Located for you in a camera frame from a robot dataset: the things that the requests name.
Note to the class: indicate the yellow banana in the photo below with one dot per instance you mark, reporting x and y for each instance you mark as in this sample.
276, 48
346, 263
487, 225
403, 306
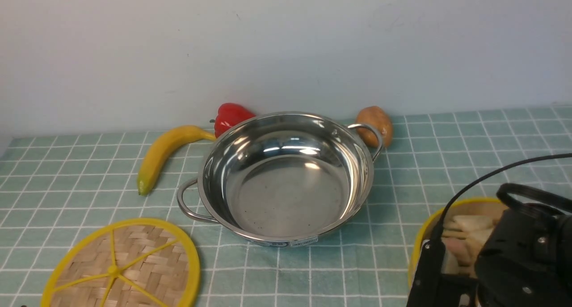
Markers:
160, 151

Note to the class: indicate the bamboo steamer lid yellow rim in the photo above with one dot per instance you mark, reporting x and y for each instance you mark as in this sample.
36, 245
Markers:
139, 262

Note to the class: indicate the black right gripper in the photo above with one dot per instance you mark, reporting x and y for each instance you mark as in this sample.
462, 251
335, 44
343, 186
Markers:
526, 261

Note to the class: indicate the pink dumpling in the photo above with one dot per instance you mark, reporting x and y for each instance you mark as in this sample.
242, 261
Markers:
457, 259

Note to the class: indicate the brown potato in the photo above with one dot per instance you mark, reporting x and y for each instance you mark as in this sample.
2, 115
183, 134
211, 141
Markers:
376, 117

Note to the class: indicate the red bell pepper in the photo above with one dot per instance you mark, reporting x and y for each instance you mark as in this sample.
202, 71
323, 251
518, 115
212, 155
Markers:
229, 115

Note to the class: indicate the white dumpling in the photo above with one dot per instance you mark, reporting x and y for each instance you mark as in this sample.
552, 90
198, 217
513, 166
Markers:
476, 240
469, 223

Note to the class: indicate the bamboo steamer basket yellow rim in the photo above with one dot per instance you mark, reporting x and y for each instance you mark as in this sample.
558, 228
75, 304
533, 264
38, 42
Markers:
472, 206

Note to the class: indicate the green checkered tablecloth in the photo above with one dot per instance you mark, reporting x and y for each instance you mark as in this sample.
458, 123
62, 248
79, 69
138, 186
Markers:
56, 190

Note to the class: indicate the stainless steel pot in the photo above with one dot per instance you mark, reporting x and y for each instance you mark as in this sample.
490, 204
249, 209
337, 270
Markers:
285, 179

